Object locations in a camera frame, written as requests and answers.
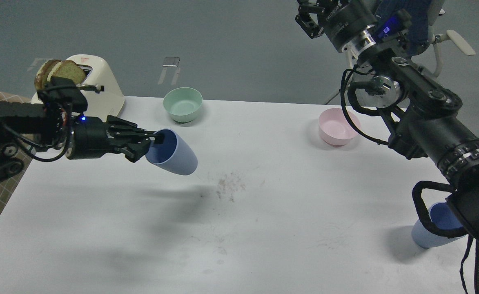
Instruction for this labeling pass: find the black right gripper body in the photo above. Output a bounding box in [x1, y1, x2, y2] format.
[296, 0, 378, 52]

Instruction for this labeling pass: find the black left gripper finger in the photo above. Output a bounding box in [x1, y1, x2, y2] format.
[149, 131, 166, 145]

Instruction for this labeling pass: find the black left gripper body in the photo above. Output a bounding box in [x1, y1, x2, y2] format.
[66, 116, 157, 163]

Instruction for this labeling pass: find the blue cup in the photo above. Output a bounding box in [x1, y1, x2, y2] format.
[145, 129, 198, 176]
[411, 202, 467, 249]

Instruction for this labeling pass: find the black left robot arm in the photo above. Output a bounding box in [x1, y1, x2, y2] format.
[0, 78, 166, 183]

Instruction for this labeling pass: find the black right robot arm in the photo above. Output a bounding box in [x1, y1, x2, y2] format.
[295, 0, 479, 294]

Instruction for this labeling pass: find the cream white toaster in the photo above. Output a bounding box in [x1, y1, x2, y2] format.
[31, 55, 125, 120]

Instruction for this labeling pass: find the mint green bowl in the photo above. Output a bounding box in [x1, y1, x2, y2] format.
[163, 87, 203, 123]

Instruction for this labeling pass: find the right toast slice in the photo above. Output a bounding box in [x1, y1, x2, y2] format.
[45, 60, 87, 84]

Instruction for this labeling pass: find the toast slice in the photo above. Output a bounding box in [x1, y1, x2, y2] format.
[34, 59, 62, 91]
[45, 60, 87, 84]

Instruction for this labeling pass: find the left toast slice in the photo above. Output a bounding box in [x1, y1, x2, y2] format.
[34, 59, 62, 91]

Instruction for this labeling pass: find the metal floor plate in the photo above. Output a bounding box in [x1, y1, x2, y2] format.
[162, 56, 181, 68]

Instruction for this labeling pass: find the blue denim jacket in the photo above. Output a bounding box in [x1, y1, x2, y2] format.
[375, 0, 432, 56]

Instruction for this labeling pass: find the grey office chair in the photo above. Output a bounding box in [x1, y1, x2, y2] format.
[323, 0, 476, 105]

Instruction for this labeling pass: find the pink bowl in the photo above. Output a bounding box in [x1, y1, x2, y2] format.
[318, 108, 359, 146]

